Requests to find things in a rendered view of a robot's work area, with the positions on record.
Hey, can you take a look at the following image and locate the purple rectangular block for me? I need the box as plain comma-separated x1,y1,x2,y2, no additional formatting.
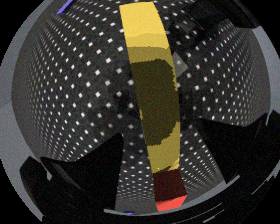
56,0,76,16

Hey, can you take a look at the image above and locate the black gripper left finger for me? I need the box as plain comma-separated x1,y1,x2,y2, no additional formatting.
40,132,124,210

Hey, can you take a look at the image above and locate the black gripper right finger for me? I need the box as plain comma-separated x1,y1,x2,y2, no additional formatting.
196,112,268,184

